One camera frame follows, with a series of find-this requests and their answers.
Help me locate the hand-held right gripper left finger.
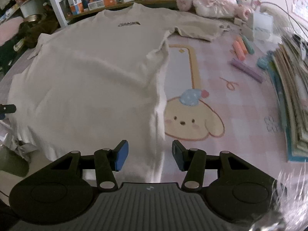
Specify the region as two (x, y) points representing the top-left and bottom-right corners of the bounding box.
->
(49, 140), (129, 190)

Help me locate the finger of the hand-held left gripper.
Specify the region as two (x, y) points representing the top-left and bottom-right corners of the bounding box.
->
(0, 104), (17, 119)

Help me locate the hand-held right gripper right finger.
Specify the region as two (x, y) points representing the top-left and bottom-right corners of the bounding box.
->
(172, 140), (251, 190)

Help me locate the cream t-shirt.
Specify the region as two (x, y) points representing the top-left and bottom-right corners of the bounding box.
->
(7, 2), (227, 183)

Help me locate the crumpled grey plastic bag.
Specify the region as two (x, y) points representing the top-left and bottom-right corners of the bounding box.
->
(0, 125), (38, 160)

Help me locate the pink soft cushion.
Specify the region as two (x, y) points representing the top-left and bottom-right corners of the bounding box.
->
(0, 17), (23, 46)

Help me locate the dark brown cloth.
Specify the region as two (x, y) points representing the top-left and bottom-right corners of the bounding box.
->
(18, 17), (59, 49)

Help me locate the metal bowl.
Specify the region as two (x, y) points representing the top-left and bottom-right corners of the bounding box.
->
(23, 14), (42, 23)

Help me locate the purple highlighter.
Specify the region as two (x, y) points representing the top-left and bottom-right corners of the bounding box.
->
(230, 58), (264, 83)

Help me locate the orange highlighter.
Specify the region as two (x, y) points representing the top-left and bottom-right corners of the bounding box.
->
(237, 37), (248, 53)
(232, 40), (246, 60)

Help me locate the white and orange tall box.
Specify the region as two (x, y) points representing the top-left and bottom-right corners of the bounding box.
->
(66, 0), (84, 16)

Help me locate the teal small object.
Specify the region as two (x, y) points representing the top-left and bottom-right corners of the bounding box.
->
(257, 55), (272, 69)

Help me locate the stack of flat books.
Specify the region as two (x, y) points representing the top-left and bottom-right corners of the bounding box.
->
(267, 29), (308, 162)

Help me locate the green highlighter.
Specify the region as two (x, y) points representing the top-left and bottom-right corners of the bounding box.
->
(242, 35), (255, 54)

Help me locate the orange and white flat box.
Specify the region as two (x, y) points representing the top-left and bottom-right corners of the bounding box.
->
(88, 0), (119, 10)

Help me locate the white carton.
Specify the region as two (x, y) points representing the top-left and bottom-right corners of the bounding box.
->
(252, 12), (274, 40)

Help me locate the white frame bookshelf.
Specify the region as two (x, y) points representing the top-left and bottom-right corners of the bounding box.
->
(43, 0), (180, 27)

